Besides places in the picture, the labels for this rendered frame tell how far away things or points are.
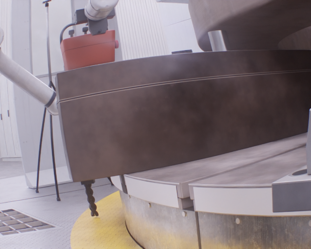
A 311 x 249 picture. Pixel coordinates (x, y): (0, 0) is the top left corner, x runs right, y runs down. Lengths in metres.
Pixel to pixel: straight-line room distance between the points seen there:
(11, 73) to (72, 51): 0.56
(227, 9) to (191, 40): 4.96
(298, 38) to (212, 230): 3.30
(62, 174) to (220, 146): 3.07
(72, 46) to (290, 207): 1.19
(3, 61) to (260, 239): 1.51
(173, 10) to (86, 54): 5.55
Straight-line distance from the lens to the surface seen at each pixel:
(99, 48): 1.70
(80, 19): 1.52
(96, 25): 1.49
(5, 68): 2.15
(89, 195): 2.60
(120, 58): 5.31
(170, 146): 1.72
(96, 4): 1.33
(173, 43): 7.24
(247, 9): 1.83
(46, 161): 4.73
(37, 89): 2.21
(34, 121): 4.70
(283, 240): 1.00
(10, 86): 10.76
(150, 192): 1.46
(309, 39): 4.56
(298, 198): 0.66
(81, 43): 1.69
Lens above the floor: 0.48
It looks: 2 degrees down
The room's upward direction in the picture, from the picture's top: 9 degrees counter-clockwise
